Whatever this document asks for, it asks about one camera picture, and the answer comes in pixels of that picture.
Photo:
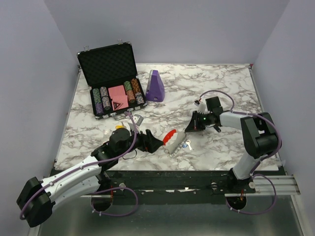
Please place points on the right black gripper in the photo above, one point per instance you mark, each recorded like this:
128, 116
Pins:
194, 125

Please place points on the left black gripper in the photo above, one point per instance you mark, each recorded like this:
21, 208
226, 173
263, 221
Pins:
148, 142

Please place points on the metal key organizer red handle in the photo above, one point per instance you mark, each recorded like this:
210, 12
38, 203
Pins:
173, 141

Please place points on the blue tagged key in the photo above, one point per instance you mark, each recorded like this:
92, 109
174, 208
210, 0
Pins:
187, 144

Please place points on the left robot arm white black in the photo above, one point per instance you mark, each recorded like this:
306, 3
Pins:
38, 197

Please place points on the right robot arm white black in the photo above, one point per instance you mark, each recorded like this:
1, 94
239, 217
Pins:
260, 137

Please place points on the purple metronome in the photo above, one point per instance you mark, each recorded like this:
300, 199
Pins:
155, 90

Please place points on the pink playing card deck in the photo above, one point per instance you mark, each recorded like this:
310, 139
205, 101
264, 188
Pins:
118, 94

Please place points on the black poker chip case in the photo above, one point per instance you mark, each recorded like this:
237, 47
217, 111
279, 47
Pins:
108, 67

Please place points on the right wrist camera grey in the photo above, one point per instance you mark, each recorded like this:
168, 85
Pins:
201, 106

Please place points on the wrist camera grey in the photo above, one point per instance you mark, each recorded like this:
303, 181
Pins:
201, 106
138, 119

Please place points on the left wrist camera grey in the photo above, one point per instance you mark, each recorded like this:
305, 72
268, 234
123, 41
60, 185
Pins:
138, 119

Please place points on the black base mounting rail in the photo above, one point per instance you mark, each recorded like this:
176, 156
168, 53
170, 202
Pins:
159, 187

